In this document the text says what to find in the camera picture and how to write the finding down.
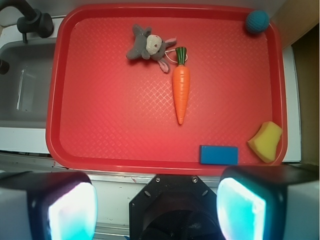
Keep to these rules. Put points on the red plastic tray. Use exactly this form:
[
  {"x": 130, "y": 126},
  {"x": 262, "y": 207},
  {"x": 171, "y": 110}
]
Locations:
[{"x": 108, "y": 113}]

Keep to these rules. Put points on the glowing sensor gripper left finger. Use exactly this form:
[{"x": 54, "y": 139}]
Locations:
[{"x": 47, "y": 206}]

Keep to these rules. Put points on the yellow sponge piece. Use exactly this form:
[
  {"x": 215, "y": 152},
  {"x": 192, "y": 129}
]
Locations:
[{"x": 264, "y": 143}]

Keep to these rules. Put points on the teal knitted ball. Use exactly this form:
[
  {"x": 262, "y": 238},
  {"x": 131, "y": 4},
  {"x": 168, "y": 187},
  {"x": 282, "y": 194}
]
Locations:
[{"x": 257, "y": 22}]

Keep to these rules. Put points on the grey toy sink basin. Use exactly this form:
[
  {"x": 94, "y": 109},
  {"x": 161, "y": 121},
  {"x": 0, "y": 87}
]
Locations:
[{"x": 24, "y": 89}]

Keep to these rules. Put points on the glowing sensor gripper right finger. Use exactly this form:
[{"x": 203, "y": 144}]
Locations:
[{"x": 269, "y": 202}]

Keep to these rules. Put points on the grey plush bunny toy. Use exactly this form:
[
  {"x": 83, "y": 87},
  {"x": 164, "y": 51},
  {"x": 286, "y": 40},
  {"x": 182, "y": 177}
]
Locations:
[{"x": 150, "y": 46}]

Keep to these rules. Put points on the blue rectangular block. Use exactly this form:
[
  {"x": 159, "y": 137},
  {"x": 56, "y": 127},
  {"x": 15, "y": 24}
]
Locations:
[{"x": 218, "y": 155}]

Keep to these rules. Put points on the black toy faucet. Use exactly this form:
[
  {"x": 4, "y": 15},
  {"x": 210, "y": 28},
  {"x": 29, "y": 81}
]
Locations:
[{"x": 32, "y": 21}]

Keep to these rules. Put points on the orange toy carrot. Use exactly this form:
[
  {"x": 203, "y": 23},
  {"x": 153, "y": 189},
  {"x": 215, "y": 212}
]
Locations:
[{"x": 181, "y": 80}]

